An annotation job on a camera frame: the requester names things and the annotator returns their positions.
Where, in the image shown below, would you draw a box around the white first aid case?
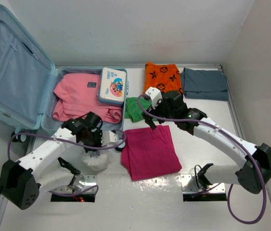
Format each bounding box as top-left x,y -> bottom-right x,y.
98,67 -> 127,106

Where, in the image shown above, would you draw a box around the purple cable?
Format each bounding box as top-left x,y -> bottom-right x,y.
7,129 -> 127,198
137,94 -> 268,225

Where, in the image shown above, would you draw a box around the suitcase wheel front right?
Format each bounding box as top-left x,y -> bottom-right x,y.
115,139 -> 126,152

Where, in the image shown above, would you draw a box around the white drawstring bag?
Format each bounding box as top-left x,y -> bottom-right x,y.
81,150 -> 109,172

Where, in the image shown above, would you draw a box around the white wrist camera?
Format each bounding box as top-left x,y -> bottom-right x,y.
145,87 -> 162,108
101,130 -> 119,146

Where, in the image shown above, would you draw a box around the light blue open suitcase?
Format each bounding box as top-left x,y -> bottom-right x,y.
0,4 -> 129,135

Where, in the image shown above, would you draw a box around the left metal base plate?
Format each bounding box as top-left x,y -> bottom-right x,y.
53,174 -> 97,194

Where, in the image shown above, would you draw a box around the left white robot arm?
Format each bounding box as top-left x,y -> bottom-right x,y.
0,112 -> 103,210

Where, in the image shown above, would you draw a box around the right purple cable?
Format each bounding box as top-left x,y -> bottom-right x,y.
137,94 -> 268,225

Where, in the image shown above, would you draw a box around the pink hoodie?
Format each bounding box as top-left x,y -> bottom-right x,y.
52,73 -> 122,124

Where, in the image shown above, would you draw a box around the suitcase wheel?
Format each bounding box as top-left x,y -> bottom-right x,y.
11,132 -> 27,143
115,139 -> 126,152

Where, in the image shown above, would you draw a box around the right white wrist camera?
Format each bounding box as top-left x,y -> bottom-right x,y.
145,87 -> 162,108

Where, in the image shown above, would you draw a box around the grey blue cloth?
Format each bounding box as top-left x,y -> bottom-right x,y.
181,68 -> 229,102

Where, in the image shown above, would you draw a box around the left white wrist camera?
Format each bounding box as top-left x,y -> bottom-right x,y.
101,130 -> 119,146

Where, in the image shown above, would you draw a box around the suitcase wheel far left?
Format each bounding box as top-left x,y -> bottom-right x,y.
11,132 -> 27,143

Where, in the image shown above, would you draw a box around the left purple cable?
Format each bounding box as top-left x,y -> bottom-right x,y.
7,129 -> 127,198

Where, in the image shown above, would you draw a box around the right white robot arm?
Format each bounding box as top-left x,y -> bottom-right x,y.
142,87 -> 271,194

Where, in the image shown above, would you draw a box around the orange patterned towel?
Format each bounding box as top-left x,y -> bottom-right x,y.
143,62 -> 182,94

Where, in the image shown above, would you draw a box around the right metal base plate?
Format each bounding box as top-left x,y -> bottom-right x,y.
181,174 -> 226,195

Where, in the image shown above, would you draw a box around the green towel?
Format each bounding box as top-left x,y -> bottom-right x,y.
124,96 -> 153,123

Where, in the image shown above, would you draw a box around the magenta pants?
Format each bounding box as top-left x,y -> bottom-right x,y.
121,125 -> 182,181

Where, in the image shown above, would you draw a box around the metal base plate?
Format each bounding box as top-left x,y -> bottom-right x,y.
181,174 -> 226,195
53,174 -> 97,194

